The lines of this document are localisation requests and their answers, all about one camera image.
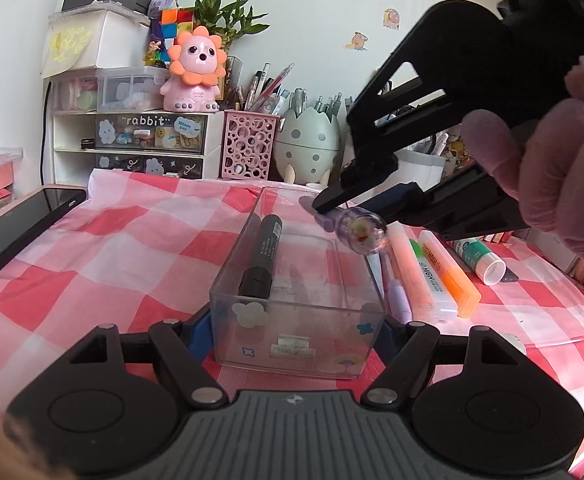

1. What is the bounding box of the black patterned drawer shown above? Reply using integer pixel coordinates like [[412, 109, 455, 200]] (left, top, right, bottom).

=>
[[94, 155, 146, 177], [144, 156, 205, 179]]

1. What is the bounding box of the small colourful figurine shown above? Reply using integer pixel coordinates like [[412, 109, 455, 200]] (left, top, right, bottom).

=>
[[144, 35, 169, 68]]

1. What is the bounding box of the clear plastic drawer unit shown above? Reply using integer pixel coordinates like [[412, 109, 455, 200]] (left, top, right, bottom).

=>
[[49, 66, 171, 113]]

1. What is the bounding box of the pink perforated pen holder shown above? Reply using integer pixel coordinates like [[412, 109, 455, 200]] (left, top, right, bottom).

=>
[[222, 109, 279, 181]]

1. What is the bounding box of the green bamboo plant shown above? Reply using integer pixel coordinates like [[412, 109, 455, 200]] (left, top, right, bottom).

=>
[[194, 0, 271, 58]]

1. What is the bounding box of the pink lion toy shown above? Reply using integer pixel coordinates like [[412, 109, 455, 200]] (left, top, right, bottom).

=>
[[160, 26, 229, 112]]

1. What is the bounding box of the clear plastic box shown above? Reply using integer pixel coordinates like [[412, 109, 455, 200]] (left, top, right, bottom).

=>
[[208, 186, 387, 378]]

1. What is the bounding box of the clear sticker-filled drawer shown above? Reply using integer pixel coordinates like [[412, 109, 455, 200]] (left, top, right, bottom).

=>
[[95, 114, 207, 150]]

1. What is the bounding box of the glass plant vase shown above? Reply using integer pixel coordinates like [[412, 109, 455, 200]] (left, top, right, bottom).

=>
[[224, 55, 245, 108]]

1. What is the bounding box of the grey cloud-shaped pen holder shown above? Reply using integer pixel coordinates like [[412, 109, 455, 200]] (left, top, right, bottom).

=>
[[397, 149, 446, 186]]

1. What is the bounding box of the purple mechanical pencil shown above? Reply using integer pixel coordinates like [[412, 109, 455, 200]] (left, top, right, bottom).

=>
[[372, 252, 413, 325]]

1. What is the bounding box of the white storage box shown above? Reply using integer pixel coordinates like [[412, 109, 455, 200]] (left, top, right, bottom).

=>
[[42, 9, 153, 79]]

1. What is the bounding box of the bunch of red and black pens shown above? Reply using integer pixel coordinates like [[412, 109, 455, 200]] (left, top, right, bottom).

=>
[[229, 62, 295, 113]]

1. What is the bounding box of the clear purple decorated pen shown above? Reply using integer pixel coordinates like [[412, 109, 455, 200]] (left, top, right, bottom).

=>
[[299, 196, 389, 261]]

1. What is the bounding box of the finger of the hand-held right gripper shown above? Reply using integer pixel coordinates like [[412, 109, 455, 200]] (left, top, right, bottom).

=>
[[313, 0, 575, 213], [368, 170, 525, 242]]

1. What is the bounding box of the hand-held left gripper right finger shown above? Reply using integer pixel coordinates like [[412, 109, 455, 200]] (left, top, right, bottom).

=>
[[361, 316, 525, 409]]

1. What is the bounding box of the green highlighter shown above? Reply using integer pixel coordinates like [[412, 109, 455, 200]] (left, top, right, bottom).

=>
[[409, 237, 458, 323]]

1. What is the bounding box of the pink checked tablecloth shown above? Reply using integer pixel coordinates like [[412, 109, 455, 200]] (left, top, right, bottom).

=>
[[0, 167, 584, 480]]

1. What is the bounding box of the green and white glue stick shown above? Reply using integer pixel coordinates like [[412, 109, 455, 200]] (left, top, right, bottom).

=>
[[446, 237, 506, 287]]

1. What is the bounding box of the orange highlighter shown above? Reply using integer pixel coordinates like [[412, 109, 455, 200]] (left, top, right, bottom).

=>
[[418, 230, 483, 319]]

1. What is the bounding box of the bunch of grey-green pens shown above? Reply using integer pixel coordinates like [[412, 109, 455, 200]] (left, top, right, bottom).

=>
[[284, 87, 345, 117]]

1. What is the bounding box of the person's right hand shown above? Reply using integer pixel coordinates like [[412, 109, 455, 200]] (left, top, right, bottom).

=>
[[460, 42, 584, 262]]

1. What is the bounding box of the white drawer organizer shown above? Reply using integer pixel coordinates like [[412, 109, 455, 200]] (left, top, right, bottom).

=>
[[52, 109, 225, 184]]

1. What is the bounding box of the black smartphone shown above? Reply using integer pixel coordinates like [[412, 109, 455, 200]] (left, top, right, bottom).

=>
[[0, 186, 88, 275]]

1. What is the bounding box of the black marker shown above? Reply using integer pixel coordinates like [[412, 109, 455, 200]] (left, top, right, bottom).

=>
[[237, 214, 285, 300]]

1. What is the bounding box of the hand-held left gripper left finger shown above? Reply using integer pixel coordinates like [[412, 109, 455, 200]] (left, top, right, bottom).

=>
[[67, 304, 227, 408]]

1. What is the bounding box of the egg-shaped pen holder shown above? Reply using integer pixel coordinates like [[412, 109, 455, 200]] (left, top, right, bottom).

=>
[[274, 102, 341, 189]]

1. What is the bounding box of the colourful puzzle cube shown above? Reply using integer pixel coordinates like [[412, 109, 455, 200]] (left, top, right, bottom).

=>
[[161, 7, 196, 41]]

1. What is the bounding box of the yellow patterned paper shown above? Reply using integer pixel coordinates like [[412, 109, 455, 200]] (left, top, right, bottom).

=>
[[42, 24, 94, 79]]

